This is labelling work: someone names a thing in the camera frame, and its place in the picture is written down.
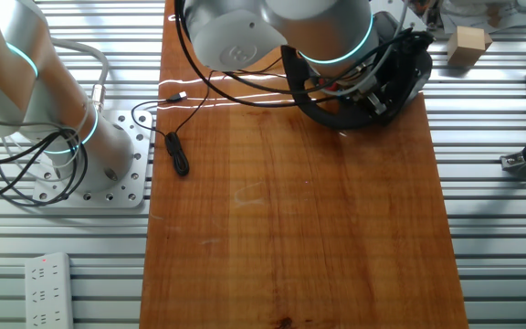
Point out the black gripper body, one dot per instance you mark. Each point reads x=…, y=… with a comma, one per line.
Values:
x=367, y=91

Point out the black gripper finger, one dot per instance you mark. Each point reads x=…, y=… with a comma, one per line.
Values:
x=378, y=105
x=365, y=108

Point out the black racing steering wheel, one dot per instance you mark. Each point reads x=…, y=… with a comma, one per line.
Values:
x=336, y=119

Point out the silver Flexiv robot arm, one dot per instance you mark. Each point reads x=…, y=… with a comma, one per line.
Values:
x=245, y=27

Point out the wooden cube block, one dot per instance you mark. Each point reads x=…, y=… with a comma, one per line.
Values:
x=468, y=45

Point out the white paper sheet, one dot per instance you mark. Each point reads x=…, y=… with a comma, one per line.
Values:
x=505, y=13

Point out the silver robot mounting plate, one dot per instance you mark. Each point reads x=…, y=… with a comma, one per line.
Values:
x=130, y=183

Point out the white power strip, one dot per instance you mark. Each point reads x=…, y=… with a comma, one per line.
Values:
x=48, y=292

